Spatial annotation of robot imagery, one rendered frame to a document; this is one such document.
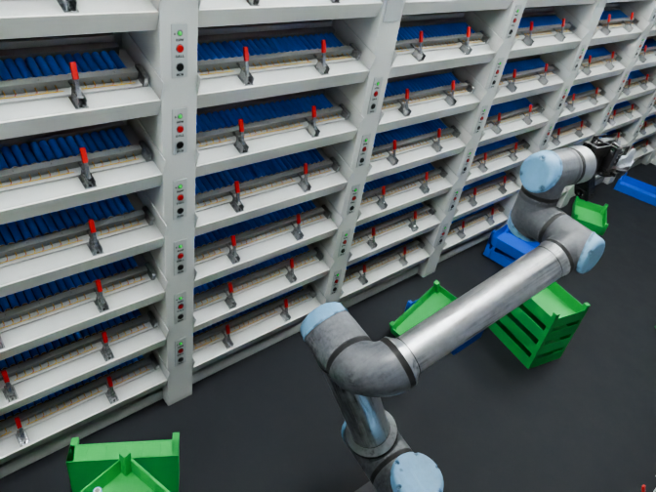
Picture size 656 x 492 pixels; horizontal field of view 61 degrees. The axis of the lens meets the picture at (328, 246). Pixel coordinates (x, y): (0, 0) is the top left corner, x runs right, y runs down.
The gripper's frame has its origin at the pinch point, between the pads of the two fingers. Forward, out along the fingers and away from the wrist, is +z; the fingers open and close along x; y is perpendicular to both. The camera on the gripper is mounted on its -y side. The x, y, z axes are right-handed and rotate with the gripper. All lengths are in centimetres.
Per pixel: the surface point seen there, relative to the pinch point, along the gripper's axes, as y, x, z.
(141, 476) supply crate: -71, 9, -125
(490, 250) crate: -108, 82, 81
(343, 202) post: -48, 69, -35
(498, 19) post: 12, 85, 33
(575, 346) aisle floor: -113, 15, 72
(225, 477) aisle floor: -113, 23, -96
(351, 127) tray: -19, 70, -37
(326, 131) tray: -19, 69, -48
